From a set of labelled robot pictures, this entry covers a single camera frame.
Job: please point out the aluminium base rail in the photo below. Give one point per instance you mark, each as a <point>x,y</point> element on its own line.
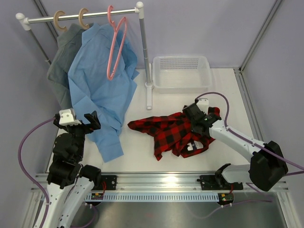
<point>163,182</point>

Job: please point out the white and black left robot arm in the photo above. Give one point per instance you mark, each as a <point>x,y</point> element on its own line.
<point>68,181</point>

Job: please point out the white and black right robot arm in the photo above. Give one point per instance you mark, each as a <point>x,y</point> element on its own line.
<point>265,160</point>

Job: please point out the aluminium frame post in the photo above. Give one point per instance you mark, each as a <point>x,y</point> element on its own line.
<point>241,78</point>
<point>43,13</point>

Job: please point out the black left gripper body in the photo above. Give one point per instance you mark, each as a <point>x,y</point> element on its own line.
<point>79,130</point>

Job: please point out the pink plastic hanger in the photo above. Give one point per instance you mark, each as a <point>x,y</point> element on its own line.
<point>116,28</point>

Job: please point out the aluminium frame post right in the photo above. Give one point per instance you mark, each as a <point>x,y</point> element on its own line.
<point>241,78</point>

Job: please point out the grey shirt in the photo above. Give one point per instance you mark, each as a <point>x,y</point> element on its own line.
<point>69,44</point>

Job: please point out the white slotted cable duct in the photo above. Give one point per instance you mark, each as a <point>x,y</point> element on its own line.
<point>153,197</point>

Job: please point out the light blue shirt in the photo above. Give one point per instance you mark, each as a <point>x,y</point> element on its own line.
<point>91,91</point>

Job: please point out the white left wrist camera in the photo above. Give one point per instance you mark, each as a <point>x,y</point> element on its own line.
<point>67,117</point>

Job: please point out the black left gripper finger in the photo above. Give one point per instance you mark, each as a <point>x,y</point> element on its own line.
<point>94,123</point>
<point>56,120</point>

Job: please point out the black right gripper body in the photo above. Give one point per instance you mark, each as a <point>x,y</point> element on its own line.
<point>194,123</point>

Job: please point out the white metal clothes rack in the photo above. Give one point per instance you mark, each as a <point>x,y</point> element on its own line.
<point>138,9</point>

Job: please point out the aluminium frame post left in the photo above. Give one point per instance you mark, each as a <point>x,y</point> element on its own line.
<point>43,13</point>

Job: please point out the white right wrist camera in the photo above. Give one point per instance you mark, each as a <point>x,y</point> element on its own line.
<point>202,104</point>

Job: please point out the white plastic basket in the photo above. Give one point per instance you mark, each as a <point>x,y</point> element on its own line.
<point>181,74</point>

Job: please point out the red black plaid shirt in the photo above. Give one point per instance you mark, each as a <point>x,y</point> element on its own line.
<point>172,133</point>

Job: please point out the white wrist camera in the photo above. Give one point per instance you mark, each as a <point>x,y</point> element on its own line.
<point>67,117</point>
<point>202,104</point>

